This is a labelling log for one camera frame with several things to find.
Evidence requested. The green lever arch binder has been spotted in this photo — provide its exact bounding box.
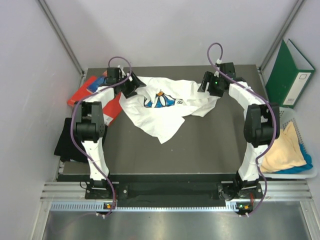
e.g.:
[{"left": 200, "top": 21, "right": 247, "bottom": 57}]
[{"left": 266, "top": 39, "right": 316, "bottom": 109}]

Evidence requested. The white plastic basket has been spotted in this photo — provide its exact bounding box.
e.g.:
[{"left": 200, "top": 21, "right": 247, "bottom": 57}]
[{"left": 244, "top": 106, "right": 318, "bottom": 180}]

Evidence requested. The peach orange t-shirt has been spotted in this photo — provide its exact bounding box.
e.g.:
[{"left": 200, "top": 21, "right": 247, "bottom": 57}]
[{"left": 260, "top": 121, "right": 307, "bottom": 173}]

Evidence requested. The grey slotted cable duct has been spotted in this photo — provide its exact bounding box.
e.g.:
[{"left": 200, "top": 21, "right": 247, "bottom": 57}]
[{"left": 50, "top": 201, "right": 250, "bottom": 213}]

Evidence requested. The small blue orange book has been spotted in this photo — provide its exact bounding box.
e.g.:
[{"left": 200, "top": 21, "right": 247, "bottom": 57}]
[{"left": 86, "top": 71, "right": 108, "bottom": 93}]

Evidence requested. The folded black t-shirt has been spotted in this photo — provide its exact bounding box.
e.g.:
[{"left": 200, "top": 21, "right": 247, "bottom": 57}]
[{"left": 53, "top": 117, "right": 108, "bottom": 164}]

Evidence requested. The teal blue t-shirt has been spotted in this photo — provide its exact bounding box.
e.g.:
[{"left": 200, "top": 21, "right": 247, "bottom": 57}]
[{"left": 276, "top": 143, "right": 314, "bottom": 178}]

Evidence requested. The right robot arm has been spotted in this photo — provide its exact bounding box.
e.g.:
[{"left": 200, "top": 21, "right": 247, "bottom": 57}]
[{"left": 198, "top": 59, "right": 280, "bottom": 201}]

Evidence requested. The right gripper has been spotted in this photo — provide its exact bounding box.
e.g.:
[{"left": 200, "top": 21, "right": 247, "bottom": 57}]
[{"left": 198, "top": 71, "right": 224, "bottom": 98}]

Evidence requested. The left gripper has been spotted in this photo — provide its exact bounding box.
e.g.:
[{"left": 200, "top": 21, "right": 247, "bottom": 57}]
[{"left": 116, "top": 70, "right": 145, "bottom": 99}]

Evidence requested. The white flower print t-shirt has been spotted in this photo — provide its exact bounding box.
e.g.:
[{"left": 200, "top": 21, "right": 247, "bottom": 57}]
[{"left": 119, "top": 76, "right": 220, "bottom": 144}]

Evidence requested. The large red book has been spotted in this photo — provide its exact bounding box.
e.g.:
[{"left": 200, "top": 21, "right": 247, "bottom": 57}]
[{"left": 67, "top": 81, "right": 122, "bottom": 126}]

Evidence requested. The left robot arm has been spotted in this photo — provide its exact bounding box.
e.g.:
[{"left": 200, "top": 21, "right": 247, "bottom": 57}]
[{"left": 70, "top": 66, "right": 146, "bottom": 200}]

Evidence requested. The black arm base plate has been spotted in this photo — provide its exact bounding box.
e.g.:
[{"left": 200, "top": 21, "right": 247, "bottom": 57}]
[{"left": 84, "top": 181, "right": 264, "bottom": 201}]

